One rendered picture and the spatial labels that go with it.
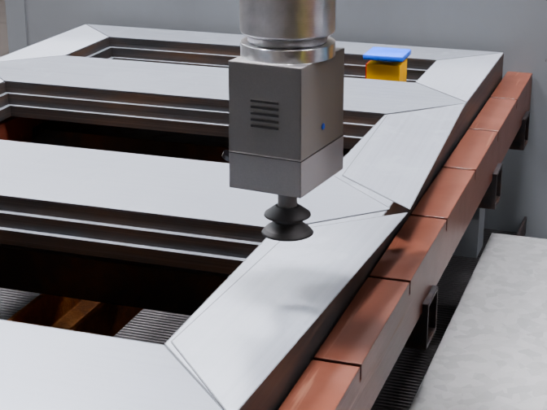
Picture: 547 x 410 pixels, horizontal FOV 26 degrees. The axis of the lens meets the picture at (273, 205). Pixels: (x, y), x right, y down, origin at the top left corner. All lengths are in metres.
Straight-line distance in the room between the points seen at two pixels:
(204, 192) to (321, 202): 0.12
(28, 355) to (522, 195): 1.26
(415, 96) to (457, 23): 0.36
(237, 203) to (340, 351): 0.28
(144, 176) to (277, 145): 0.40
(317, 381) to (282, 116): 0.21
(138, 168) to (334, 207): 0.25
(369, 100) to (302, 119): 0.71
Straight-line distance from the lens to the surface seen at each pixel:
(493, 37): 1.97
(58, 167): 1.34
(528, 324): 1.40
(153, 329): 1.67
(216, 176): 1.29
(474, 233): 1.91
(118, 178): 1.29
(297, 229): 0.97
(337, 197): 1.22
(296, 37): 0.90
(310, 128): 0.92
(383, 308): 1.06
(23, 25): 2.26
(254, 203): 1.20
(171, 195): 1.23
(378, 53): 1.78
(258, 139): 0.92
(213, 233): 1.16
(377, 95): 1.64
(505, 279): 1.51
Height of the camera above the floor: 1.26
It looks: 20 degrees down
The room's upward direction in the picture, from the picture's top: straight up
